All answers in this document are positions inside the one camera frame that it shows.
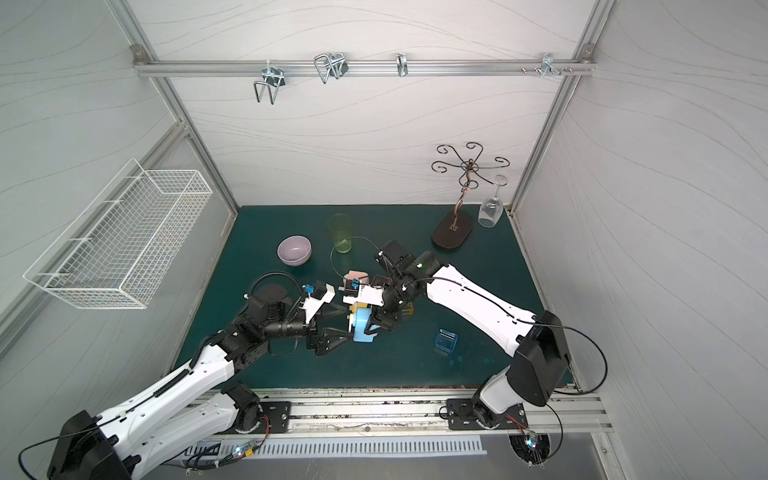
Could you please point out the white wire basket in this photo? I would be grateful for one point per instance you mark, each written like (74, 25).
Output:
(116, 252)

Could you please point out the copper glass holder stand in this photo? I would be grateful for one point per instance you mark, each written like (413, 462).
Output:
(455, 227)

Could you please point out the metal hook clip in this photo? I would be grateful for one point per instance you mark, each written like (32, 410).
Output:
(330, 65)
(401, 64)
(267, 88)
(547, 67)

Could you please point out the clear wine glass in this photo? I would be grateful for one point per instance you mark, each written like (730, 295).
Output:
(492, 207)

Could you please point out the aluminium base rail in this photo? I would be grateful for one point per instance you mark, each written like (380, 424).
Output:
(422, 411)

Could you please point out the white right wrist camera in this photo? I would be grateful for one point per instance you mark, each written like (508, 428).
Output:
(354, 292)

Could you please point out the green glass tumbler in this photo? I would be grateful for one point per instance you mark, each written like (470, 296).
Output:
(340, 229)

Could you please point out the aluminium top rail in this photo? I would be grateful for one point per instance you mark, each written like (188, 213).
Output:
(357, 68)

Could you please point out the white slotted cable duct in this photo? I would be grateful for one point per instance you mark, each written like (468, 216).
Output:
(371, 447)

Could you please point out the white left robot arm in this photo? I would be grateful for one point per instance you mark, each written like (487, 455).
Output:
(131, 439)

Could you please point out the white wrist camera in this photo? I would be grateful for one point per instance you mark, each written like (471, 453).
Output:
(314, 297)
(354, 292)

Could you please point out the yellow pencil sharpener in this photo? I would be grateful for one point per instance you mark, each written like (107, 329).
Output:
(354, 308)

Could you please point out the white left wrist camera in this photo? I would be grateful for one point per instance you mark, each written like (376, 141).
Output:
(314, 297)

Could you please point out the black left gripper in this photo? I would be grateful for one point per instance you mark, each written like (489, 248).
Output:
(312, 330)

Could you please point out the blue transparent tray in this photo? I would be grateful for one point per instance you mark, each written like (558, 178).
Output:
(445, 341)

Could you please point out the lilac ceramic bowl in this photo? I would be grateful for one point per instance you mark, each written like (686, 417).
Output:
(294, 251)

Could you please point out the blue pencil sharpener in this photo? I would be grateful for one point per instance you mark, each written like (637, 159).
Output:
(358, 324)

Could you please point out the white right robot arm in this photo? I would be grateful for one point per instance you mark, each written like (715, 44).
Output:
(537, 346)

